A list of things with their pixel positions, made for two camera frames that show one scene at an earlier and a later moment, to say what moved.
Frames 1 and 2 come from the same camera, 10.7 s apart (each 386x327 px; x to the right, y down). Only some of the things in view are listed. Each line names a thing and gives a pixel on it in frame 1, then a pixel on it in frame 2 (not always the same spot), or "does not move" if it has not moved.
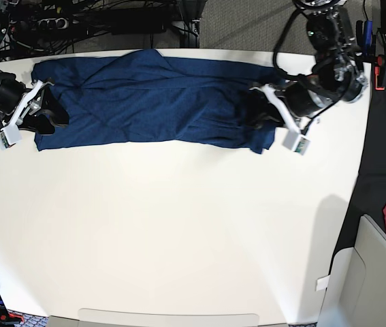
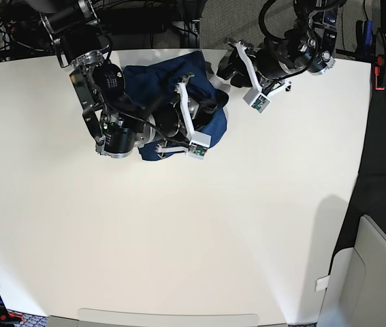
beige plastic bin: x=369 y=285 does not move
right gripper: x=296 y=100 to x=269 y=70
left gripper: x=13 y=101 to x=174 y=121
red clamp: x=379 y=71 does not move
